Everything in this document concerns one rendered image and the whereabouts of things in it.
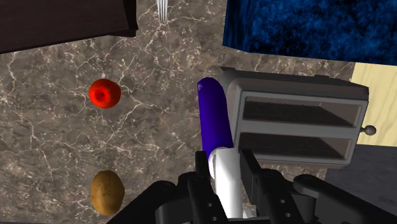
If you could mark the blue patterned robot stand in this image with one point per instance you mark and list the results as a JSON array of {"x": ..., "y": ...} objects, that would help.
[{"x": 310, "y": 28}]

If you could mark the red tomato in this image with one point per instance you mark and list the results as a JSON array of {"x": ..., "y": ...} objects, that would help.
[{"x": 104, "y": 93}]

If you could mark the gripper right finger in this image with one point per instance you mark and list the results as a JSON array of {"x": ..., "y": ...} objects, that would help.
[{"x": 273, "y": 192}]

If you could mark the brown potato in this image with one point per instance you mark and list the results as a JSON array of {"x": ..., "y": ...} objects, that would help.
[{"x": 107, "y": 192}]

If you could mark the blue and white cylinder tool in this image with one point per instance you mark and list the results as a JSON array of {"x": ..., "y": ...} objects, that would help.
[{"x": 214, "y": 118}]

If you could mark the dark brown box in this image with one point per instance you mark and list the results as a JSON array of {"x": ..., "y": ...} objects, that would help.
[{"x": 62, "y": 21}]

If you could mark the silver fork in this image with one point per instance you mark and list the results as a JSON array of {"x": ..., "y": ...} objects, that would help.
[{"x": 162, "y": 11}]

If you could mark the grey toaster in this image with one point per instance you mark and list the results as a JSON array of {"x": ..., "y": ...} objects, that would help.
[{"x": 297, "y": 90}]

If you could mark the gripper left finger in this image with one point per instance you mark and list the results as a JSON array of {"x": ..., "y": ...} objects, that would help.
[{"x": 189, "y": 198}]

